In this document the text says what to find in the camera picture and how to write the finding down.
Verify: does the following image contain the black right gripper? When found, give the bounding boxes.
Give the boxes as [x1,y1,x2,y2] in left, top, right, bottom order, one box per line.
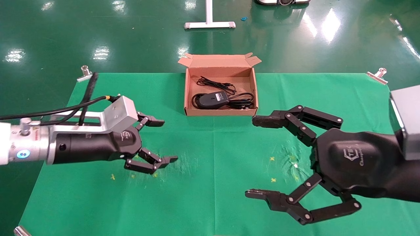
[245,105,420,226]

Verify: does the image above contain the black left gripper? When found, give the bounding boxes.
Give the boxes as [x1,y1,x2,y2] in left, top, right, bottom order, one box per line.
[49,111,178,175]

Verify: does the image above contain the black adapter with thin cord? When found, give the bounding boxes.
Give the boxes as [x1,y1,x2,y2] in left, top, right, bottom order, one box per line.
[196,76,237,110]

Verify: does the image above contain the black data cable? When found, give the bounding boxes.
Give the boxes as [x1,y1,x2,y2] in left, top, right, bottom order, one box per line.
[191,93,255,110]

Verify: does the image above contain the black white robot base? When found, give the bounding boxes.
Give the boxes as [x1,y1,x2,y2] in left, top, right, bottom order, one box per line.
[255,0,310,6]

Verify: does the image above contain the open brown cardboard box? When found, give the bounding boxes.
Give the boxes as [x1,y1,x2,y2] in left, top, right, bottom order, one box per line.
[178,52,262,116]

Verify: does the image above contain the green table cloth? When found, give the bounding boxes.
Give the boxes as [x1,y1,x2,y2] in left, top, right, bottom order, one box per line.
[18,73,420,236]

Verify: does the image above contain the white metal stand base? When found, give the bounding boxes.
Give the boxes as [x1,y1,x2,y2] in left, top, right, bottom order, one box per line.
[184,0,236,30]

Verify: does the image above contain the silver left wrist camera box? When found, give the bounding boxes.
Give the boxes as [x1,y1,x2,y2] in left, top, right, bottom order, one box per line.
[49,95,139,134]

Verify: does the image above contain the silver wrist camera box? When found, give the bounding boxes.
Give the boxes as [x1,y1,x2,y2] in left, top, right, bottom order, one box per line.
[389,86,420,161]
[49,95,139,134]

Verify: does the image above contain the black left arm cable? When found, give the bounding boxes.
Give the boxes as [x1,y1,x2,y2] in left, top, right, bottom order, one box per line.
[0,72,120,127]

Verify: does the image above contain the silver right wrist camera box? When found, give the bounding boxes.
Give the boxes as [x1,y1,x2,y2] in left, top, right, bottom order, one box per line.
[389,86,420,161]

